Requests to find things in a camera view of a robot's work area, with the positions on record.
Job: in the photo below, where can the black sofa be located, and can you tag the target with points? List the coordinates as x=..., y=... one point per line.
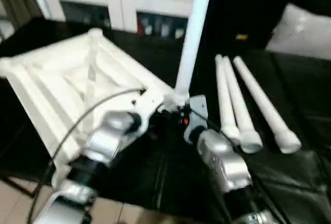
x=245, y=6

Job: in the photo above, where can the brown curtain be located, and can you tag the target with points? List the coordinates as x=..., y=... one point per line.
x=18, y=1

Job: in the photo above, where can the gold sofa label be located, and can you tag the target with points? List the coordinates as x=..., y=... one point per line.
x=241, y=37

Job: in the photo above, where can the grey printed cushion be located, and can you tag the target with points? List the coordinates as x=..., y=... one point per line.
x=302, y=35

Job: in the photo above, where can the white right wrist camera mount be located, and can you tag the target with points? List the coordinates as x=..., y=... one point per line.
x=197, y=105

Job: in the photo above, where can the white plastic table top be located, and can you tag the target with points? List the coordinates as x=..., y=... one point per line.
x=51, y=79

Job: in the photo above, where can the white plastic table leg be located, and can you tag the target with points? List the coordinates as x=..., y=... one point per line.
x=263, y=105
x=238, y=105
x=194, y=27
x=222, y=92

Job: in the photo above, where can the black work mat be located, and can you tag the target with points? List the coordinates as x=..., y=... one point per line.
x=297, y=105

